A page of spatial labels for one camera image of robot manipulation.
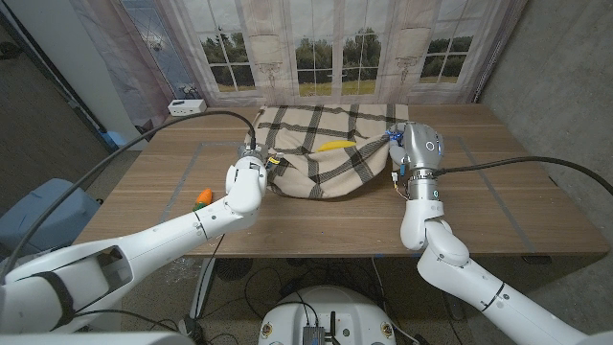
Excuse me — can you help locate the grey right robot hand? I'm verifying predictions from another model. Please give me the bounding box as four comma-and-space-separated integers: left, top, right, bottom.
387, 122, 445, 201

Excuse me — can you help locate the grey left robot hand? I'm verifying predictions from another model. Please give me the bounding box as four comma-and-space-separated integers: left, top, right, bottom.
238, 143, 284, 169

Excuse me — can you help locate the yellow toy banana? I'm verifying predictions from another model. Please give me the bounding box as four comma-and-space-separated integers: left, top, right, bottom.
315, 139, 358, 153

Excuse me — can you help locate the cream plaid scarf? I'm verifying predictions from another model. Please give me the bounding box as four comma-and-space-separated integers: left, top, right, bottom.
243, 103, 411, 200

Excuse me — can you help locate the orange toy carrot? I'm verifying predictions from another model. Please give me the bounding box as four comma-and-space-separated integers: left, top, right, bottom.
192, 188, 214, 212

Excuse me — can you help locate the white power strip box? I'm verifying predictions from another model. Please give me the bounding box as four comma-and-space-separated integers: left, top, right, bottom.
167, 98, 208, 117

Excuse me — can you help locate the white table leg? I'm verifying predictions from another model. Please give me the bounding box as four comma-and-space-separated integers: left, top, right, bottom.
189, 258, 216, 320

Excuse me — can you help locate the printed window backdrop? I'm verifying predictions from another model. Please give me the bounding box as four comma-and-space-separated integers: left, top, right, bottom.
69, 0, 528, 107

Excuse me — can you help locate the white robot torso base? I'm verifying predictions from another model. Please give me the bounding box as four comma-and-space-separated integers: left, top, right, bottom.
258, 286, 397, 345

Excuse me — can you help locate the small grey electronics box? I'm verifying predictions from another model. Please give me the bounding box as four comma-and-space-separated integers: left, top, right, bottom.
302, 325, 327, 345

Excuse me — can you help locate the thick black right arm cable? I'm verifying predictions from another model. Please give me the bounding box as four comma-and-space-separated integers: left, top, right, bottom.
433, 155, 613, 196

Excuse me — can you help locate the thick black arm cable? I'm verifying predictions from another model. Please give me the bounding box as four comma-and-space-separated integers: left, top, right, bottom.
433, 155, 613, 196
0, 110, 259, 284

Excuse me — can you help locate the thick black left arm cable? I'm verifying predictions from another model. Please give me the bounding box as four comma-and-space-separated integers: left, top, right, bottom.
0, 110, 259, 284

